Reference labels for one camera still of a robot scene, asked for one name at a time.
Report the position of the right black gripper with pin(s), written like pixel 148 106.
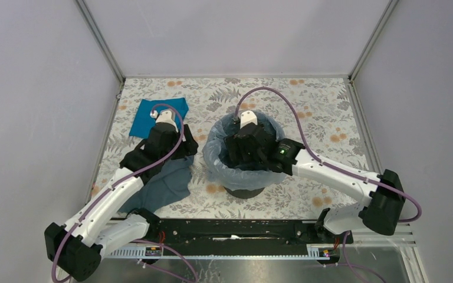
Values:
pixel 233 144

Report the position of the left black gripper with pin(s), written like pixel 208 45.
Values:
pixel 190 148

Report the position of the light blue trash bag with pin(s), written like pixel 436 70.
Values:
pixel 248 176

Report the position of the black plastic trash bin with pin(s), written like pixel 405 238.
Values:
pixel 244 194

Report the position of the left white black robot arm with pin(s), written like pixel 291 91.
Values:
pixel 154 174

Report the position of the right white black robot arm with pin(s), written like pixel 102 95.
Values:
pixel 378 200

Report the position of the bright blue trash bag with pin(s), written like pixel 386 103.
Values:
pixel 143 122

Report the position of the grey blue trash bag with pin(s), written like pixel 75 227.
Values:
pixel 167 187

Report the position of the floral patterned table mat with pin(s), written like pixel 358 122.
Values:
pixel 320 106

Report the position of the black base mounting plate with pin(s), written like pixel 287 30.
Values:
pixel 225 233

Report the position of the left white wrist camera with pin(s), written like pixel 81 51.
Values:
pixel 166 116

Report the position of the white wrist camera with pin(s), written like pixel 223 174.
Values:
pixel 166 116
pixel 245 118

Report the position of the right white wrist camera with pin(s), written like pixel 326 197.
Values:
pixel 245 118

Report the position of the left aluminium frame post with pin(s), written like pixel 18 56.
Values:
pixel 99 39

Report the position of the aluminium frame post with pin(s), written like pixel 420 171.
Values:
pixel 99 39
pixel 379 27

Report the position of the white slotted cable duct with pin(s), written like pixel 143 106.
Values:
pixel 289 252

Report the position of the right aluminium frame post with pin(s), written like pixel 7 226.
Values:
pixel 379 27

